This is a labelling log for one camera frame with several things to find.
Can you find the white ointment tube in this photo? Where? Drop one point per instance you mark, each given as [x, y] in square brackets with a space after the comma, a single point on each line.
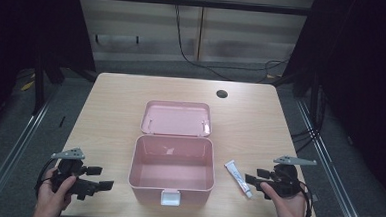
[239, 178]

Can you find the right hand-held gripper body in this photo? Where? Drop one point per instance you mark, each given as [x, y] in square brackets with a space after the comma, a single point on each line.
[285, 180]

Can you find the dark curtain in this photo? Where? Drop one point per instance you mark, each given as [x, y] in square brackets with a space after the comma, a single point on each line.
[31, 26]
[362, 80]

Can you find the pink plastic storage box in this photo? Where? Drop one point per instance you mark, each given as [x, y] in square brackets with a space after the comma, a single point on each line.
[173, 154]

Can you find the person's right hand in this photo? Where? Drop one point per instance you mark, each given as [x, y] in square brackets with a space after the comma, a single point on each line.
[287, 208]

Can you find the metal floor rail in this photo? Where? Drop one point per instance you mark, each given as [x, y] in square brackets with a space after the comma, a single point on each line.
[331, 176]
[8, 152]

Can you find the small black floor object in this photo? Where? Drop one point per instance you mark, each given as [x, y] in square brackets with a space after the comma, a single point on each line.
[61, 121]

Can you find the black horizontal metal bar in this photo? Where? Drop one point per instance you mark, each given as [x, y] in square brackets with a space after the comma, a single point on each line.
[193, 2]

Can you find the person's left hand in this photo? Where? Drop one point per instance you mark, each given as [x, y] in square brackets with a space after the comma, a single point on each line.
[50, 197]

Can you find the dark round table grommet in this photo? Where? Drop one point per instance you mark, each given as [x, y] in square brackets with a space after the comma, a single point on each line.
[222, 93]

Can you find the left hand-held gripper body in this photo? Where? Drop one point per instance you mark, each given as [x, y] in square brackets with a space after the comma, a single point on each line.
[68, 167]

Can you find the black metal stand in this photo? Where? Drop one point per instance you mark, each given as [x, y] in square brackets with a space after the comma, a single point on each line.
[39, 83]

